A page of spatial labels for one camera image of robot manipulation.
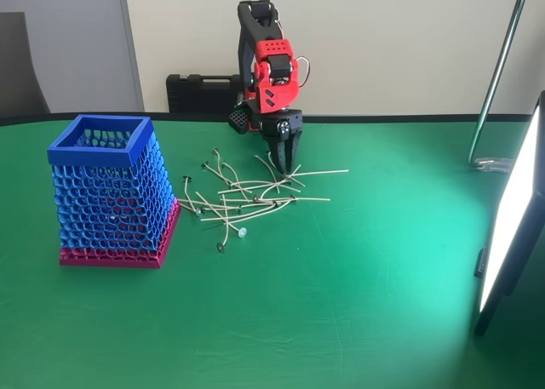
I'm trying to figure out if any blue and magenta lattice basket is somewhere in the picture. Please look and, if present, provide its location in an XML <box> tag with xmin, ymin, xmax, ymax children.
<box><xmin>46</xmin><ymin>114</ymin><xmax>182</xmax><ymax>270</ymax></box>

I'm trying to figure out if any black plastic tool case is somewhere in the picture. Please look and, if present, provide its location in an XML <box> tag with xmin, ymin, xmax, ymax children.
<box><xmin>165</xmin><ymin>72</ymin><xmax>246</xmax><ymax>113</ymax></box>

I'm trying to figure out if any green cloth with black rim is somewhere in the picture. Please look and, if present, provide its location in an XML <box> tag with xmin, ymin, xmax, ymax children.
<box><xmin>0</xmin><ymin>112</ymin><xmax>545</xmax><ymax>389</ymax></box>

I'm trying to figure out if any metal stand pole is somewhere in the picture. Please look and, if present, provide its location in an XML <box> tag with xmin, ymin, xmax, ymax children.
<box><xmin>467</xmin><ymin>0</ymin><xmax>533</xmax><ymax>175</ymax></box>

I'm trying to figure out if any bright LED light panel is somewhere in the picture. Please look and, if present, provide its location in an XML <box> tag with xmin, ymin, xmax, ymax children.
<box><xmin>473</xmin><ymin>89</ymin><xmax>545</xmax><ymax>338</ymax></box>

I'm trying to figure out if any dark grey chair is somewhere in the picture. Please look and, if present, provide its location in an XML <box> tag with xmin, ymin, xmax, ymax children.
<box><xmin>0</xmin><ymin>11</ymin><xmax>52</xmax><ymax>117</ymax></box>

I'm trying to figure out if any red white wrist servo cable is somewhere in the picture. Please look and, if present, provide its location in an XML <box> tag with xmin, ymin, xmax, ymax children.
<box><xmin>295</xmin><ymin>55</ymin><xmax>313</xmax><ymax>88</ymax></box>

